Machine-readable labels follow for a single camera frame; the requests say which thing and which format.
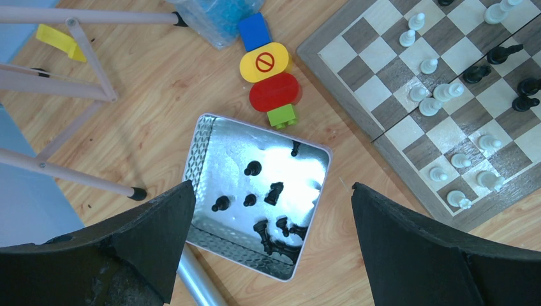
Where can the red round block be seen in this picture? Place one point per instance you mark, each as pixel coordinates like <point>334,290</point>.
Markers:
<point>274,92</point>

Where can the pink music stand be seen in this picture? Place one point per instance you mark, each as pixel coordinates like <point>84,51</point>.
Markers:
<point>21,79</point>

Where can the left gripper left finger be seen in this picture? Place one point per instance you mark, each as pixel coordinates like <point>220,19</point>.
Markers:
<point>128,259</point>

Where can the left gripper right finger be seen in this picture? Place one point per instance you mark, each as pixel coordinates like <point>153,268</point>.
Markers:
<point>411,259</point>

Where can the blue small block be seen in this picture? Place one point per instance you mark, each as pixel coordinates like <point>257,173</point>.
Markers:
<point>254,32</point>

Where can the yellow round sign block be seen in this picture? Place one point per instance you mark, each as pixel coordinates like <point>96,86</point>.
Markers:
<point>265,62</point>

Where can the green small block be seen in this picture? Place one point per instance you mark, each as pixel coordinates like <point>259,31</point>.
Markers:
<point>283,116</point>

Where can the wooden chess board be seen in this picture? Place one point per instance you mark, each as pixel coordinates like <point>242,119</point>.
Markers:
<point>447,91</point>

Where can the yellow block near stand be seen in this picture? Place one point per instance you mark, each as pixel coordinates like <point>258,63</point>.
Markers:
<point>61,41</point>

